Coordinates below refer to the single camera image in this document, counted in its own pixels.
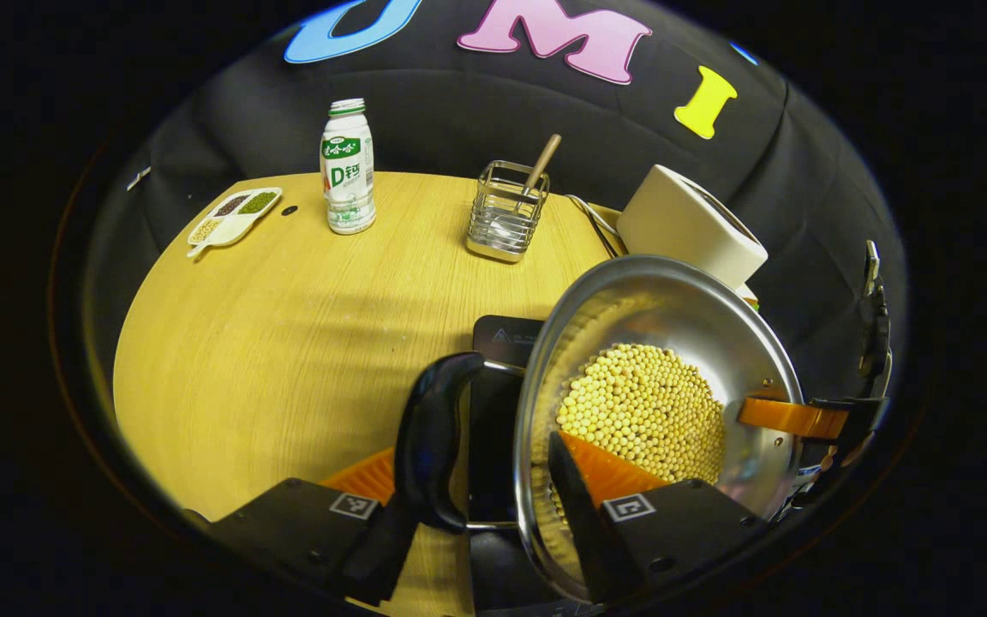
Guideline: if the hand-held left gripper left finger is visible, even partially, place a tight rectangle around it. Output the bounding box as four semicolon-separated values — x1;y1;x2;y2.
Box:
200;446;423;607

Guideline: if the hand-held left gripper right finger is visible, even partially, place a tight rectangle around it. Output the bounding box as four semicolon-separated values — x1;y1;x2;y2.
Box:
547;430;770;604

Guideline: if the pile of yellow soybeans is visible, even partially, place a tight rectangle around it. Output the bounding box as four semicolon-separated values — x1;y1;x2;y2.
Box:
555;344;727;485

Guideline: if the black induction cooktop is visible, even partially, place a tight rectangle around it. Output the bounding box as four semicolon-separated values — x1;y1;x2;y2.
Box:
465;314;599;617

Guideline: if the stainless steel pot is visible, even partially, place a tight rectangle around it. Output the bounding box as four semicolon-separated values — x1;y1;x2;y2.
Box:
393;255;806;606

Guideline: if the white divided dish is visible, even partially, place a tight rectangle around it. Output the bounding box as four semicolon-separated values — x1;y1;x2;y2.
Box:
187;187;284;259

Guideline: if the white drink bottle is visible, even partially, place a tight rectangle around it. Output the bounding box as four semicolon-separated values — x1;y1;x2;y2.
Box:
320;98;377;236

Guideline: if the black backdrop cloth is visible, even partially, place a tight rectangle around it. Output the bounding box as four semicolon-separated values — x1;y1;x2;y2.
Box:
81;0;907;429

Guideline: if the black power cable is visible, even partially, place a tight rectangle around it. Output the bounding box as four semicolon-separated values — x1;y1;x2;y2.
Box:
565;194;628;259

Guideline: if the wire mesh holder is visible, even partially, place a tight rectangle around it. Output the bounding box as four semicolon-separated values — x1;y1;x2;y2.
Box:
466;160;551;264

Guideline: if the wooden-handled spoon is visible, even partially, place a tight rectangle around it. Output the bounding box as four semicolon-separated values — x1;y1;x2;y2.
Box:
493;134;563;243

